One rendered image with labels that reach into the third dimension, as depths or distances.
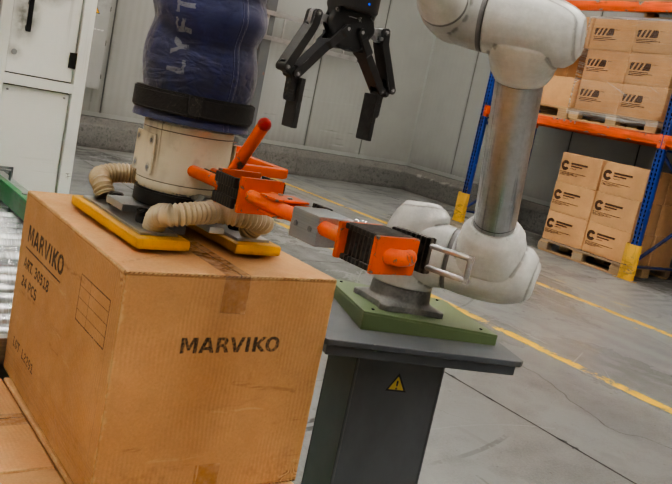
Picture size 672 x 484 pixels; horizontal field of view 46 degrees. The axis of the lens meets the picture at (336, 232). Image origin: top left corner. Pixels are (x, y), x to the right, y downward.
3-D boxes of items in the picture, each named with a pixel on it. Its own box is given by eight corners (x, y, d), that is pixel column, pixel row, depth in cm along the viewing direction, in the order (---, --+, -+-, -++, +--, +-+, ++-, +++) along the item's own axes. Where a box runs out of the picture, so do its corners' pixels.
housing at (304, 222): (285, 234, 116) (291, 205, 115) (322, 237, 120) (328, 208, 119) (312, 247, 111) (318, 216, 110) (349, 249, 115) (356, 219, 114)
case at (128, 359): (2, 366, 173) (27, 189, 167) (171, 361, 197) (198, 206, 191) (87, 510, 126) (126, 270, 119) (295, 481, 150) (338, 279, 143)
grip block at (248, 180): (207, 200, 132) (214, 166, 131) (257, 205, 138) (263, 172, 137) (231, 212, 126) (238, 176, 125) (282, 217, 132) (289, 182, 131)
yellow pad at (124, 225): (70, 203, 157) (73, 179, 156) (118, 207, 163) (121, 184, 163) (135, 249, 131) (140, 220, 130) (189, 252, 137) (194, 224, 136)
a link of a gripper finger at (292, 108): (306, 78, 109) (301, 78, 109) (296, 128, 110) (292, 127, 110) (294, 76, 112) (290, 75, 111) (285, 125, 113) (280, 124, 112)
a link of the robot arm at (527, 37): (456, 265, 208) (539, 289, 201) (436, 302, 196) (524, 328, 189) (497, -27, 163) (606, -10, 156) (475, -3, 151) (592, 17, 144)
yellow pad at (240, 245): (158, 211, 169) (162, 188, 168) (199, 214, 175) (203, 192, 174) (234, 254, 143) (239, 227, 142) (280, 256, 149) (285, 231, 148)
